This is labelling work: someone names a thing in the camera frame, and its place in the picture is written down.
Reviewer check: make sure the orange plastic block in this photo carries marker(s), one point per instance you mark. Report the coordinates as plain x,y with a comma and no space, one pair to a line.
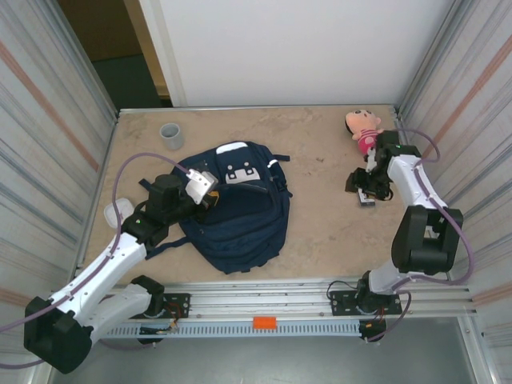
265,322

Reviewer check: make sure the navy blue backpack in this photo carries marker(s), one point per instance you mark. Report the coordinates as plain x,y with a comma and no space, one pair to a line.
240,232

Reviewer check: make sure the grey plastic cup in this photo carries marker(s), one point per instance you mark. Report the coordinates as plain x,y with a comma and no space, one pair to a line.
172,138

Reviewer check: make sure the small black box white label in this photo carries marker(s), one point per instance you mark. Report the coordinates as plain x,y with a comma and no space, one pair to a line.
368,202

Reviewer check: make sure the white plastic dish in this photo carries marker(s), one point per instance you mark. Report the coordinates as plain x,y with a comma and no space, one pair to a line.
113,214

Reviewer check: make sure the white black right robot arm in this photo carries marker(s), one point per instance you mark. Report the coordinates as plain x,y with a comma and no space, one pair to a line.
408,180

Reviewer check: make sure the aluminium mounting rail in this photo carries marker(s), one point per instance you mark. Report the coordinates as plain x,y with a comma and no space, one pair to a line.
260,298

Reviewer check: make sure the pink plush doll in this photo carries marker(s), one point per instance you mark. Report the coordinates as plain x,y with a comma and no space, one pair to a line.
362,128

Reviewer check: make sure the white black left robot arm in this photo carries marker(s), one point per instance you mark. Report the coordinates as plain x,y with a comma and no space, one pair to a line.
108,260

